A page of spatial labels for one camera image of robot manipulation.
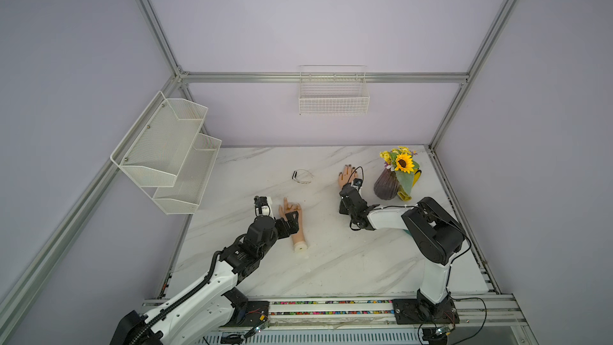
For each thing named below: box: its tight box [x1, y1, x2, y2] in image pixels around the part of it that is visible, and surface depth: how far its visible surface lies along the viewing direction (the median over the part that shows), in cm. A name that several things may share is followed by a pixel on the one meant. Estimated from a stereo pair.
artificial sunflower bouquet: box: [379, 146, 420, 196], surface depth 82 cm
